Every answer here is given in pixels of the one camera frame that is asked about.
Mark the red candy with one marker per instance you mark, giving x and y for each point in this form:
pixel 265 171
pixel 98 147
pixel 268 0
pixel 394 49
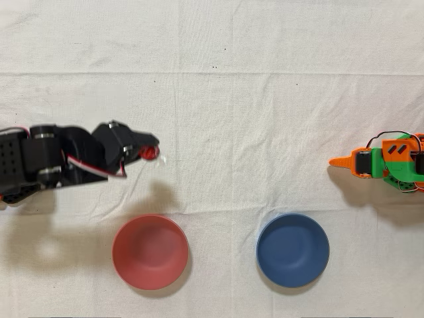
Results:
pixel 149 153

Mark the white tablecloth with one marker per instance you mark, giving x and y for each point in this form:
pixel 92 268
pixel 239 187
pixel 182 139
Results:
pixel 232 83

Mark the red bowl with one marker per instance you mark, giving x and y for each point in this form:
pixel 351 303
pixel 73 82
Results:
pixel 150 251

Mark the blue bowl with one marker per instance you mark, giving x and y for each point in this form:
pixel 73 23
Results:
pixel 293 250

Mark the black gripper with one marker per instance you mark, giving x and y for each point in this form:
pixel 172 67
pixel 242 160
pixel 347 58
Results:
pixel 120 143

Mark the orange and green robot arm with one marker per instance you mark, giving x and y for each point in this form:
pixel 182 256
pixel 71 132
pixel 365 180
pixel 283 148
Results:
pixel 399 165

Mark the green and orange gripper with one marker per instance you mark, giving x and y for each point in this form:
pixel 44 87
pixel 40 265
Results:
pixel 364 161

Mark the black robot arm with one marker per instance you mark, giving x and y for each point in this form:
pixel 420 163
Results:
pixel 36 155

